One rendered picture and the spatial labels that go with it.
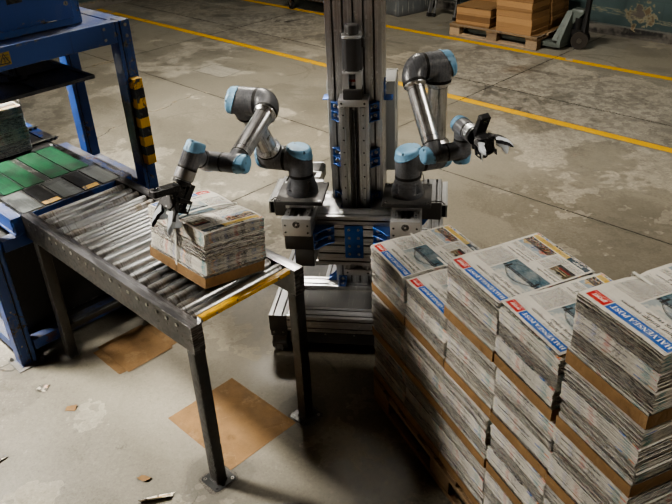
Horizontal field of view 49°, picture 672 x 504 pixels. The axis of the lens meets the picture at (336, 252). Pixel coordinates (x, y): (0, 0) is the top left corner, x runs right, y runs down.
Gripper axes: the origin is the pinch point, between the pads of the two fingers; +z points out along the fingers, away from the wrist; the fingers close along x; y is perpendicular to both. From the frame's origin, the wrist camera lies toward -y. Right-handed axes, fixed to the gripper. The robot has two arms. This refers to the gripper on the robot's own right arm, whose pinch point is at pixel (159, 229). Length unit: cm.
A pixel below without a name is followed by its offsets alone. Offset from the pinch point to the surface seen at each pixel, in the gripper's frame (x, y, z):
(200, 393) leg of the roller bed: -27, 23, 52
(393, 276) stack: -58, 68, -14
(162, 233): 9.4, 9.0, 2.7
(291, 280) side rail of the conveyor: -26, 49, 3
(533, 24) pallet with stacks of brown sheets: 222, 546, -293
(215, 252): -18.9, 12.8, 0.1
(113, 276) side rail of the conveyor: 23.3, 4.5, 26.5
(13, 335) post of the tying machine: 108, 21, 86
